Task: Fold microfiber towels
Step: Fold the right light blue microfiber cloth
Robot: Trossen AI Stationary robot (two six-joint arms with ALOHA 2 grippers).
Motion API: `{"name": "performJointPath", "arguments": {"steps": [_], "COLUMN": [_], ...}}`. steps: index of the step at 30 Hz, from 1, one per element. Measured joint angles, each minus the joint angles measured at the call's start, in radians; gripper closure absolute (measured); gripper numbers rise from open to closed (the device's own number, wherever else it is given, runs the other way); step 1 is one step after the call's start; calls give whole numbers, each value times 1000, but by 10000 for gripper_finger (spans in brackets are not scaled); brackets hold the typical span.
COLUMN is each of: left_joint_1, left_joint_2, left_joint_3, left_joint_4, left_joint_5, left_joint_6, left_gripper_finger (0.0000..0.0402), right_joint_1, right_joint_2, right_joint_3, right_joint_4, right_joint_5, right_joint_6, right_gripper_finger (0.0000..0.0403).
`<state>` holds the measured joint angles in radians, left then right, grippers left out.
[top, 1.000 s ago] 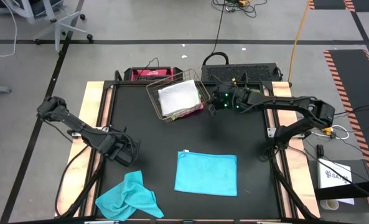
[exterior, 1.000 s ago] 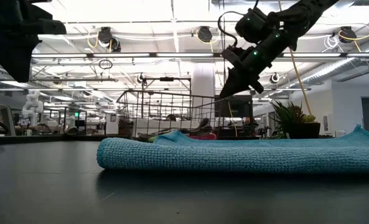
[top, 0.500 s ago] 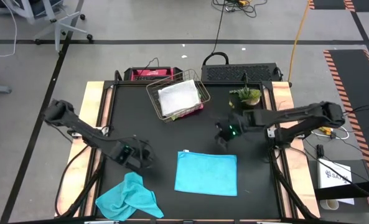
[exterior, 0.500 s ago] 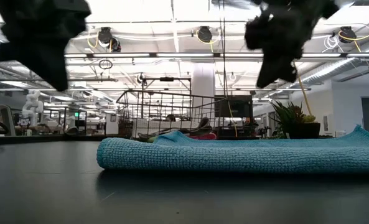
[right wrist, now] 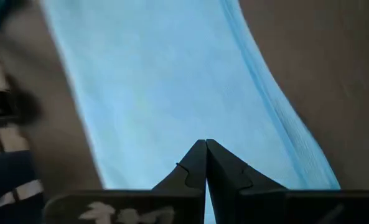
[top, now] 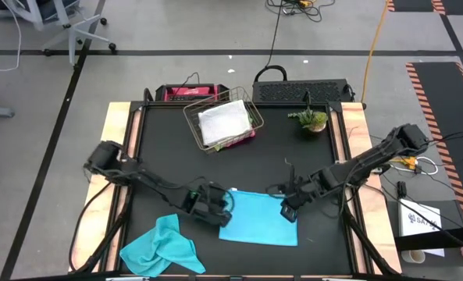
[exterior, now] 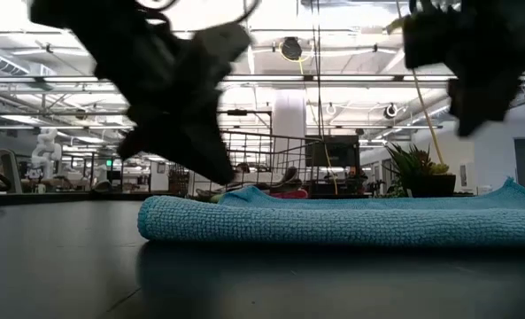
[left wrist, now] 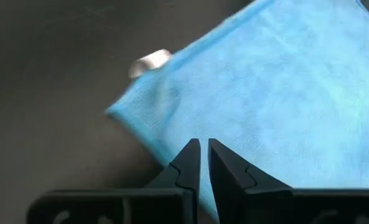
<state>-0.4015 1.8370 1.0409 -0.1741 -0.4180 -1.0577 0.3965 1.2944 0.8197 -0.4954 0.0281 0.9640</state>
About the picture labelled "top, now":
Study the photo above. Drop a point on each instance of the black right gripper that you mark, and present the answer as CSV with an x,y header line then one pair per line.
x,y
299,193

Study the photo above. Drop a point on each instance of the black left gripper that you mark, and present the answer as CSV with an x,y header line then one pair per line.
x,y
213,201

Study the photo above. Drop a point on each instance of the blue microfiber towel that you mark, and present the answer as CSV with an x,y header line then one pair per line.
x,y
161,250
258,218

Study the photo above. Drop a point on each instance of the pink microfiber towel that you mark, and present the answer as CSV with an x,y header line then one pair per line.
x,y
243,139

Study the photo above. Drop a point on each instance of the grey microfiber towel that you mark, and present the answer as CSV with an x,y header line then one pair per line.
x,y
223,122

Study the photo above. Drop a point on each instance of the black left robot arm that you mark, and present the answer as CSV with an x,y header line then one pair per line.
x,y
102,154

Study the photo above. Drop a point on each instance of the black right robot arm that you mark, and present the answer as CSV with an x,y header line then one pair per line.
x,y
403,140

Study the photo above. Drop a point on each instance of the small yellow tag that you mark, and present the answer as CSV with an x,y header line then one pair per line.
x,y
288,162

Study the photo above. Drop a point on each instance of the potted succulent plant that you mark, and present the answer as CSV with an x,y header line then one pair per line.
x,y
313,119

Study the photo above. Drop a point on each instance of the black power adapter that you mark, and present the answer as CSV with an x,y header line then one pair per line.
x,y
401,190

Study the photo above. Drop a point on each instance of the wooden table side board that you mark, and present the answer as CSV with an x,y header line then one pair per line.
x,y
116,115
354,117

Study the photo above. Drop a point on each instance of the black perforated computer case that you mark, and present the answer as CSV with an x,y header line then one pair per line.
x,y
293,91

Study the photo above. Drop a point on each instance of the white box on floor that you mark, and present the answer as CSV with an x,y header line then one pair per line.
x,y
414,222

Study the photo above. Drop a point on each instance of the yellow connector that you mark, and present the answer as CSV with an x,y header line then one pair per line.
x,y
408,162

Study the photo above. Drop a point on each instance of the red and black toolbox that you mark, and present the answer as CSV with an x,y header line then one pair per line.
x,y
184,93

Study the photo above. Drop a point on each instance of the hazard-striped black floor mat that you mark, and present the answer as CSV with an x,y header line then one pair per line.
x,y
414,4
442,101

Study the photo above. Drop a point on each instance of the white office chair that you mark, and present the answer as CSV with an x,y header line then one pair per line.
x,y
73,35

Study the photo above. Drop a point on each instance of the black table frame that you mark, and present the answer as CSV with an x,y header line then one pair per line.
x,y
164,104

